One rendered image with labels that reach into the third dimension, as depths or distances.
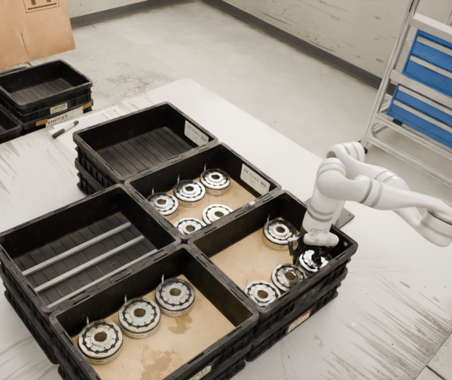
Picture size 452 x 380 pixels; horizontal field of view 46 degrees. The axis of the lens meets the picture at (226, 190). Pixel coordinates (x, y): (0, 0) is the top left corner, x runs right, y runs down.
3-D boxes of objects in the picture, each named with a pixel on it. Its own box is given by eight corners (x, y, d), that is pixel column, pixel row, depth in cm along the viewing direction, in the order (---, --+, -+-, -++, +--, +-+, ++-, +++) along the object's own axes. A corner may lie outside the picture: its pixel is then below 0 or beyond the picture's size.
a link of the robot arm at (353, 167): (379, 179, 148) (405, 173, 152) (325, 141, 170) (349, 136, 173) (373, 206, 153) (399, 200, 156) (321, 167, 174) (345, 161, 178)
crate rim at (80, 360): (183, 247, 144) (184, 241, 142) (261, 321, 128) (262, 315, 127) (47, 322, 121) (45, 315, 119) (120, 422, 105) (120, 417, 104)
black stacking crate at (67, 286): (121, 212, 165) (121, 183, 158) (180, 271, 150) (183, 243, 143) (-4, 268, 143) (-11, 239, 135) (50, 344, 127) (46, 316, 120)
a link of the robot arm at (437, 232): (453, 252, 137) (389, 204, 157) (473, 221, 134) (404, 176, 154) (432, 249, 133) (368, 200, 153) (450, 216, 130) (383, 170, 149)
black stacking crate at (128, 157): (166, 127, 203) (167, 102, 196) (216, 167, 188) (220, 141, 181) (72, 161, 181) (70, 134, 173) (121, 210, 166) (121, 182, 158)
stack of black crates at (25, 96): (66, 129, 308) (60, 57, 279) (97, 154, 293) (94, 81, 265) (1, 153, 284) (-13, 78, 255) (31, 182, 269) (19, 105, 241)
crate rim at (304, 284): (283, 193, 167) (285, 188, 165) (358, 250, 151) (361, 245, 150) (184, 247, 144) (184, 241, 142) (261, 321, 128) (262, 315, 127)
